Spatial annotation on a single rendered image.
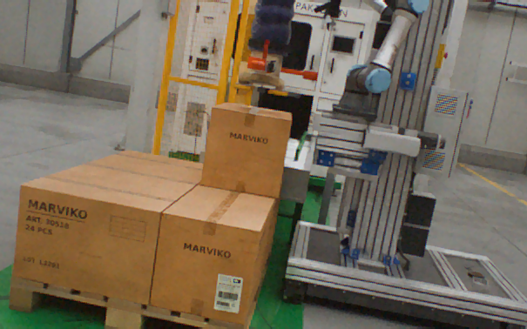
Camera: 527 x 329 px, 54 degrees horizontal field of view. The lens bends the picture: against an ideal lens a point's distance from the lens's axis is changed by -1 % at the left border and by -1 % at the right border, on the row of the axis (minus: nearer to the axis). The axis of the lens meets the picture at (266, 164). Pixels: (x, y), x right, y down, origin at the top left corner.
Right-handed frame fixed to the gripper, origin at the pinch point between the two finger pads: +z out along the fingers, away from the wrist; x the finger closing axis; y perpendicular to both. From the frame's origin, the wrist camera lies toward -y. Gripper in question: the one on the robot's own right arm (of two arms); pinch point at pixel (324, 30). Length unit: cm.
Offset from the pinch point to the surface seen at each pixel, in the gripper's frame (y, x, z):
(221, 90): -80, 30, 52
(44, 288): -50, -170, 137
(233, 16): -80, 30, -4
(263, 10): -12, -77, 3
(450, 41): 63, 281, -37
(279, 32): -3, -74, 12
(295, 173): 6, -26, 91
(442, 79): 63, 281, 6
